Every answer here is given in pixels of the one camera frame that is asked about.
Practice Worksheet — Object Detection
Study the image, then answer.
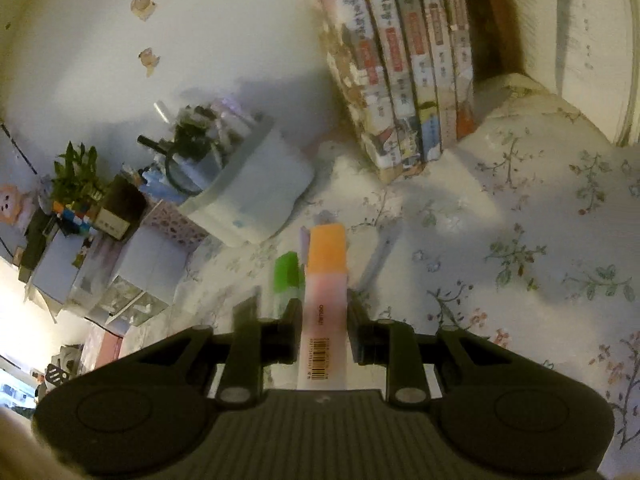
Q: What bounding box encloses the orange highlighter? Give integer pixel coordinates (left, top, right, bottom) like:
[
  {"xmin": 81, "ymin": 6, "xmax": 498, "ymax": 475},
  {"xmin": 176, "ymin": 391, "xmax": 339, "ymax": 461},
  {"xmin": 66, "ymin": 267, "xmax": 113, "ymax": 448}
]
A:
[{"xmin": 295, "ymin": 225, "xmax": 351, "ymax": 392}]

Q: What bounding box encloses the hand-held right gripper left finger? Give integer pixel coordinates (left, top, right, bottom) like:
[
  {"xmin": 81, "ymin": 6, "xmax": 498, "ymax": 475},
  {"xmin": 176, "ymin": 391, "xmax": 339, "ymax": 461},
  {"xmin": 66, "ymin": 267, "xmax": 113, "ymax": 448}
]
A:
[{"xmin": 127, "ymin": 294, "xmax": 303, "ymax": 407}]

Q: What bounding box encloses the white pen holder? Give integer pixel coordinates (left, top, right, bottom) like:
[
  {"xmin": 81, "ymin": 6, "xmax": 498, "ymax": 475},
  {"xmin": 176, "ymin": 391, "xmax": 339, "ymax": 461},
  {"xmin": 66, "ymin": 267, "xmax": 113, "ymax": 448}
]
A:
[{"xmin": 177, "ymin": 115, "xmax": 317, "ymax": 249}]

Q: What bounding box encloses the pink perforated pen holder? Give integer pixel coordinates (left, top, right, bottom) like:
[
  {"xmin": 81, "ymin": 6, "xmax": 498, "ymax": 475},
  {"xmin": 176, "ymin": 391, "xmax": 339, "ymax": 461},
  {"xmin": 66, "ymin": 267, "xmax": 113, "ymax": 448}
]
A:
[{"xmin": 141, "ymin": 199, "xmax": 212, "ymax": 247}]

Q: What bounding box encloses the green highlighter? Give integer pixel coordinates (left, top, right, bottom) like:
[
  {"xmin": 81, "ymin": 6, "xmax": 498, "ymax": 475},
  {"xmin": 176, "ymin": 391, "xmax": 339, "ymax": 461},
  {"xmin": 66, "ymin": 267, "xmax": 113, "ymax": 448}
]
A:
[{"xmin": 272, "ymin": 252, "xmax": 305, "ymax": 322}]

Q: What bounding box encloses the black magnifying glass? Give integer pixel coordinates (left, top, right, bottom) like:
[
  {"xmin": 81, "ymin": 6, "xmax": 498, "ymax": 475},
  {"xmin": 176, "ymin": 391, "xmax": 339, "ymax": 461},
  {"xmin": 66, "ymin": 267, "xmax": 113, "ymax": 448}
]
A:
[{"xmin": 136, "ymin": 132, "xmax": 227, "ymax": 199}]

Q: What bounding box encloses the small grey plush toy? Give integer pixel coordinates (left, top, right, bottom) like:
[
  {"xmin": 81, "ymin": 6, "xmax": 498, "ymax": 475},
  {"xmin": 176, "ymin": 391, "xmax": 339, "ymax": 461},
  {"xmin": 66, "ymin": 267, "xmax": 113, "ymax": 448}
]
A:
[{"xmin": 37, "ymin": 174, "xmax": 57, "ymax": 212}]

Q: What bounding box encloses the pink lion plush toy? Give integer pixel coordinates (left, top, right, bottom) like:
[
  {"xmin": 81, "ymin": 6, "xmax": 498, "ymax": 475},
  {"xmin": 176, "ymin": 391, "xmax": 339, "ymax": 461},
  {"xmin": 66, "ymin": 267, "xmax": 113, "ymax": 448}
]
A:
[{"xmin": 0, "ymin": 184, "xmax": 32, "ymax": 227}]

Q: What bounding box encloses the colourful puzzle cube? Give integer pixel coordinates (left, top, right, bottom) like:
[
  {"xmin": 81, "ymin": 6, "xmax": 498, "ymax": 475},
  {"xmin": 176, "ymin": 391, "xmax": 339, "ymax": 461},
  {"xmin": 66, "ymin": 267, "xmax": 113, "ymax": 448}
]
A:
[{"xmin": 52, "ymin": 199, "xmax": 99, "ymax": 237}]

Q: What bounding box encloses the white storage box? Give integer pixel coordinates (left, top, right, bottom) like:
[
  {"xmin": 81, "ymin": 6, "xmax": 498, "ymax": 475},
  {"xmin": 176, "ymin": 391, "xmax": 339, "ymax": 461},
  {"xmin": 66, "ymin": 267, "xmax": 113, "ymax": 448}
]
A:
[{"xmin": 36, "ymin": 231, "xmax": 94, "ymax": 307}]

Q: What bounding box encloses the white drawer organizer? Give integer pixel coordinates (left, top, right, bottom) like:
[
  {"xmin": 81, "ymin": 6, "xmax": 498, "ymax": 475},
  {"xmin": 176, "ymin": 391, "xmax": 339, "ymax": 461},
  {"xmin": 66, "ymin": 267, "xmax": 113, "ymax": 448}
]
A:
[{"xmin": 65, "ymin": 225, "xmax": 192, "ymax": 332}]

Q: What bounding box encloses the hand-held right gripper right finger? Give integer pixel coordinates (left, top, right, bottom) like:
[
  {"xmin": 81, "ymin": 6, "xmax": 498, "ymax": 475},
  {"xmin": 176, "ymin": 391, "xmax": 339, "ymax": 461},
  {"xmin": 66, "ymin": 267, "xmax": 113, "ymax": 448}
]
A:
[{"xmin": 346, "ymin": 291, "xmax": 512, "ymax": 407}]

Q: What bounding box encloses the dark green box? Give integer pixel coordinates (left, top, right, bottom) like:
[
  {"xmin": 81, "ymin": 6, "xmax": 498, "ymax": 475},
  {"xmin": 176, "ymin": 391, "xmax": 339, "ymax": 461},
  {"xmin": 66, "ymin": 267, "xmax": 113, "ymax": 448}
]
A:
[{"xmin": 19, "ymin": 209, "xmax": 62, "ymax": 282}]

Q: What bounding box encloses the potted bamboo plant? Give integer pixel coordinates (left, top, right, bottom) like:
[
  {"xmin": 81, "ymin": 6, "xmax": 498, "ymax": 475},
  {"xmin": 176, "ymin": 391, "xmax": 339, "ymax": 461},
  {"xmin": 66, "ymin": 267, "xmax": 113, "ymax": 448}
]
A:
[{"xmin": 50, "ymin": 141, "xmax": 150, "ymax": 242}]

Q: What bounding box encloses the illustrated book with pink cover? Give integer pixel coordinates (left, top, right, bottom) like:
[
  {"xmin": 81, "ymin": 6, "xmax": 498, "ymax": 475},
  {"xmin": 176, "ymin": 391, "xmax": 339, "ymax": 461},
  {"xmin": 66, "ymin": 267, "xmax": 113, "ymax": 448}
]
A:
[{"xmin": 300, "ymin": 0, "xmax": 402, "ymax": 182}]

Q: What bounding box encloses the white book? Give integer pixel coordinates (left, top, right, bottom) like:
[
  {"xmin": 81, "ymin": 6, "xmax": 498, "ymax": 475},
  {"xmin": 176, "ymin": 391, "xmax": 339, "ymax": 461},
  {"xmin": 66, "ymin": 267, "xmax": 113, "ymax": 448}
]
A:
[{"xmin": 554, "ymin": 0, "xmax": 640, "ymax": 147}]

